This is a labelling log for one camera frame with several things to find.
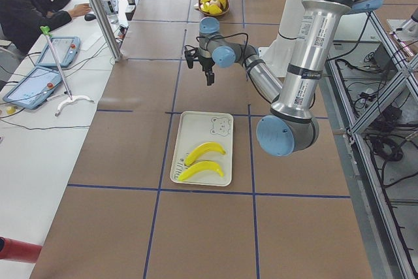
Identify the yellow curved fruit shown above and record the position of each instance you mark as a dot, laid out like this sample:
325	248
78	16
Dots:
211	9

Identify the person in black jacket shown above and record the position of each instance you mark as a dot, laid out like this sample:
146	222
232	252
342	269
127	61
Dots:
21	20

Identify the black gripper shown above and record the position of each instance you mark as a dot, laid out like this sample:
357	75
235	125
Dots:
206	63

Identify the red fire extinguisher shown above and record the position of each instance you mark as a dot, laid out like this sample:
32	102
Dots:
15	250

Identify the person's hand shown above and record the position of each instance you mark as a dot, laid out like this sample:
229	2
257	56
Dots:
79	10

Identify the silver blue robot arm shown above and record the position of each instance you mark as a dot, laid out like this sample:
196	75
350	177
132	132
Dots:
287	74

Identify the far blue teach pendant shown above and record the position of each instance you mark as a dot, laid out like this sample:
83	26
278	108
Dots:
66	49

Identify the aluminium frame post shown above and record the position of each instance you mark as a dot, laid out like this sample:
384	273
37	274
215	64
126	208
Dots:
110	31

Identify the blue teach pendant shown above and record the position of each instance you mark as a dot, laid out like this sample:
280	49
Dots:
66	49
34	89

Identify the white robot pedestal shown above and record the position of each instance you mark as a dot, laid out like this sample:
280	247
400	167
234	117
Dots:
278	55

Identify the brown wicker basket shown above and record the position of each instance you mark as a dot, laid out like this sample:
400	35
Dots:
197	6

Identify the white rectangular bear tray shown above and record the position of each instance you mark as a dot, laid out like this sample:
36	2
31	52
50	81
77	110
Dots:
196	128

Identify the near blue teach pendant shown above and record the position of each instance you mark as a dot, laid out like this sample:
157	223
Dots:
34	89

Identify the black computer mouse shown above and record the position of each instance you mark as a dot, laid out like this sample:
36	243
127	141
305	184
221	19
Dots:
89	17

